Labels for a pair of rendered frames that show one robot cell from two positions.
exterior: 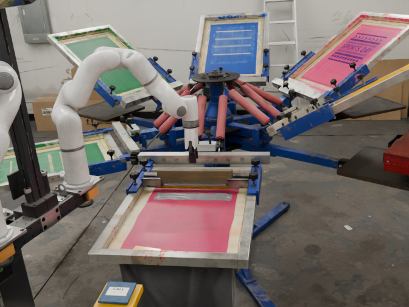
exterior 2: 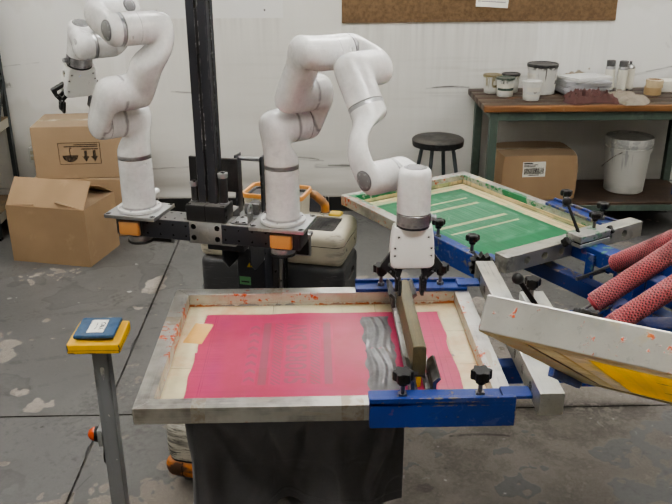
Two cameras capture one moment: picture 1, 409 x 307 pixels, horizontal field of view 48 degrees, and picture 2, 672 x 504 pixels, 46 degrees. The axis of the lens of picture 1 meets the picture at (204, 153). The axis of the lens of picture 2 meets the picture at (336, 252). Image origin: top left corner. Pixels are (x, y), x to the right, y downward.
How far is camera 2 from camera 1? 2.13 m
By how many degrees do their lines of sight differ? 71
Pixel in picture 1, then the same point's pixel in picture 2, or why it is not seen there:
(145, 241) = (224, 329)
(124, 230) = (257, 309)
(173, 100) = (353, 155)
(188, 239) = (227, 363)
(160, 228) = (262, 335)
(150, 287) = not seen: hidden behind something
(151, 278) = not seen: hidden behind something
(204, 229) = (257, 373)
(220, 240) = (222, 391)
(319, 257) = not seen: outside the picture
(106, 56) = (295, 44)
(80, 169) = (270, 199)
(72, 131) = (265, 140)
